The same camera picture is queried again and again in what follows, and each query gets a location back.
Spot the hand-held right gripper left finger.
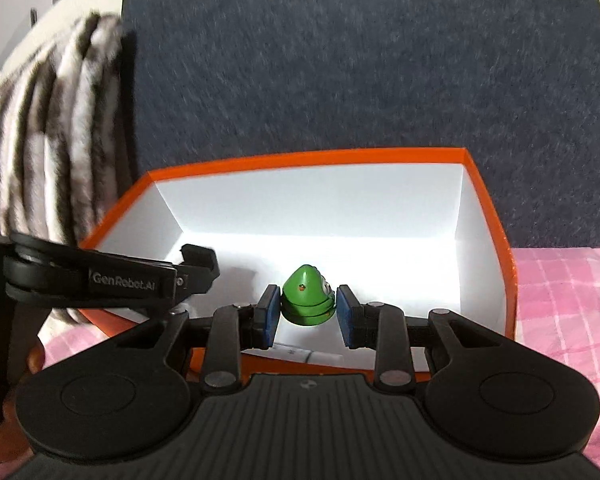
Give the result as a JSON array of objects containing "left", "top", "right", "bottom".
[{"left": 105, "top": 284, "right": 284, "bottom": 393}]

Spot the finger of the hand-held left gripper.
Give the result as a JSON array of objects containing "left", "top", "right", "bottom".
[{"left": 175, "top": 244, "right": 221, "bottom": 307}]

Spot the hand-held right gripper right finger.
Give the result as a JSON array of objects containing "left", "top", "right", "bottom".
[{"left": 336, "top": 284, "right": 506, "bottom": 392}]

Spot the green toy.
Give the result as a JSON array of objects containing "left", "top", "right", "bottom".
[{"left": 280, "top": 264, "right": 337, "bottom": 327}]

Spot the orange cardboard box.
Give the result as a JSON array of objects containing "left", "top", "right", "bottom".
[{"left": 77, "top": 147, "right": 518, "bottom": 386}]

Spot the striped fluffy pillow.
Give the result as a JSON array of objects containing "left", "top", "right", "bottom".
[{"left": 0, "top": 10, "right": 136, "bottom": 331}]

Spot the pink plaid blanket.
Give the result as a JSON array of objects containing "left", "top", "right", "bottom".
[{"left": 30, "top": 247, "right": 600, "bottom": 441}]

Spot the dark blue fabric headboard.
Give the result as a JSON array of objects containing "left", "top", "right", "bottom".
[{"left": 122, "top": 0, "right": 600, "bottom": 261}]

